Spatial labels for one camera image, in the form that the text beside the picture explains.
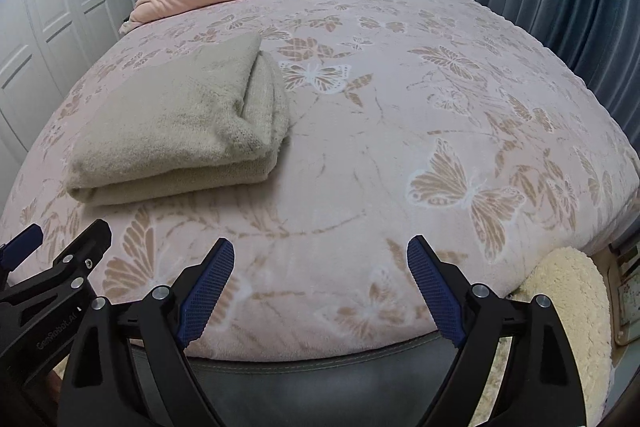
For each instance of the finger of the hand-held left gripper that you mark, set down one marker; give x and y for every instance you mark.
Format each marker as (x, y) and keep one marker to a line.
(90, 247)
(22, 239)

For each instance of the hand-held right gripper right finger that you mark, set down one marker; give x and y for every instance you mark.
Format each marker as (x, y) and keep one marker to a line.
(435, 292)

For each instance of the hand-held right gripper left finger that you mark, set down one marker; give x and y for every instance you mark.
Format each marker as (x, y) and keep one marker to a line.
(207, 294)

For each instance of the beige knit sweater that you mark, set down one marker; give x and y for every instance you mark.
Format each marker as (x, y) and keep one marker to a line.
(165, 122)

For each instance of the cream fluffy cloth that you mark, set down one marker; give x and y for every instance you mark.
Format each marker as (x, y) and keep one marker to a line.
(565, 297)

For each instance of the pink butterfly blanket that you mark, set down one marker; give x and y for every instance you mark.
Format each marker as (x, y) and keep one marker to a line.
(400, 132)

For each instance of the beige box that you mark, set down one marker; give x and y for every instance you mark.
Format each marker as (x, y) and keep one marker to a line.
(622, 297)

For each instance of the white wardrobe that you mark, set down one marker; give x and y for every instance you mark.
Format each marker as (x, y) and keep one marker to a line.
(75, 7)

